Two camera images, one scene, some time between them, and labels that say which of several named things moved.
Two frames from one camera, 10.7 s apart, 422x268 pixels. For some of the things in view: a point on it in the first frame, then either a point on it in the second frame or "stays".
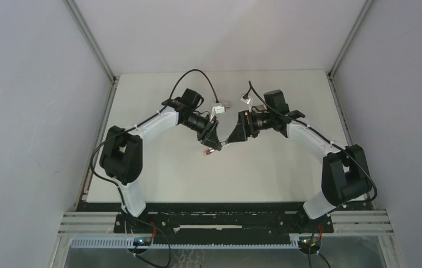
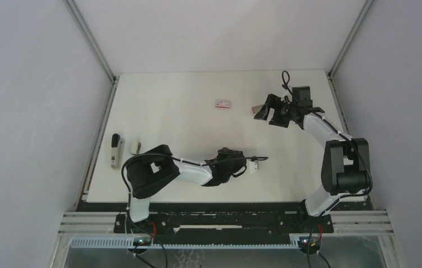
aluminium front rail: (343, 222) stays
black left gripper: (208, 135) -> (223, 152)
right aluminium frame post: (364, 8) stays
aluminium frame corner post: (90, 39) stays
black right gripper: (243, 129) -> (273, 101)
